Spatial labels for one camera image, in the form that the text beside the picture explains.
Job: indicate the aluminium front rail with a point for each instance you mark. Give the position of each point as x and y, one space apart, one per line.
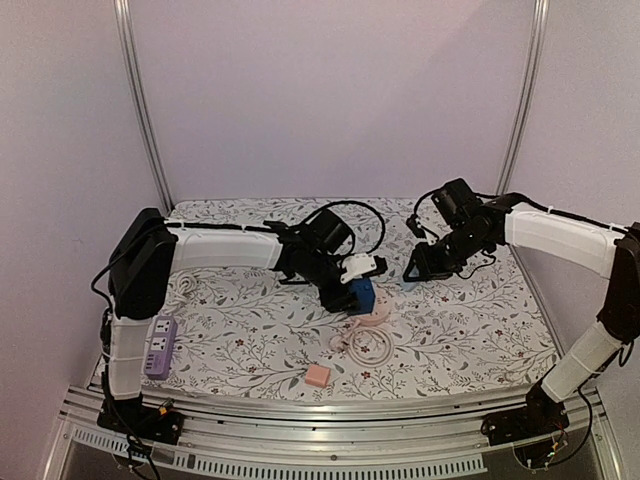
421 438

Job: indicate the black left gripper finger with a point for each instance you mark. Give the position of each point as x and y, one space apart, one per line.
354 306
380 268

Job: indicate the purple power strip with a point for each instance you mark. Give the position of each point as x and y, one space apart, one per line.
160 349

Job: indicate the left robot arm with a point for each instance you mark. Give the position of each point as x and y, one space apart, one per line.
154 248

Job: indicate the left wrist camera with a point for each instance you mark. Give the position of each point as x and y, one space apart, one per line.
357 266

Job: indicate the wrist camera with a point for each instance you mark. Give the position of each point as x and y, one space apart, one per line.
418 230
357 266

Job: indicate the blue cube socket adapter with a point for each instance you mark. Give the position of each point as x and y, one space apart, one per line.
364 289

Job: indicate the pink round power strip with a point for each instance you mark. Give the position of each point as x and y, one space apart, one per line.
381 312

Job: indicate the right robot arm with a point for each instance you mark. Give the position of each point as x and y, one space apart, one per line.
608 253

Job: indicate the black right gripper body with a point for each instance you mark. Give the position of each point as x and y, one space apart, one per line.
433 257

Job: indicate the right aluminium frame post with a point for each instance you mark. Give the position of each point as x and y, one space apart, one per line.
526 95

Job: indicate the floral table cloth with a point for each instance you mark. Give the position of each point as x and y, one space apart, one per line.
296 299

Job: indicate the left aluminium frame post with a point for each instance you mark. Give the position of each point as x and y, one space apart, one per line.
124 23

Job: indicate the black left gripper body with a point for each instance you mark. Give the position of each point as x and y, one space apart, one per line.
317 272

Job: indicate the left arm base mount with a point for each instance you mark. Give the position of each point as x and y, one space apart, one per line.
160 423

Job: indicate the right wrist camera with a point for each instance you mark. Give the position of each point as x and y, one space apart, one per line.
418 230

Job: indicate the aluminium frame post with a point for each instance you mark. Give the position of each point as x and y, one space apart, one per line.
526 95
124 23

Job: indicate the pink plug adapter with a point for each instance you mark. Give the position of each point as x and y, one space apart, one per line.
317 376

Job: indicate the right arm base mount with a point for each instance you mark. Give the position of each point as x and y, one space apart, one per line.
540 415

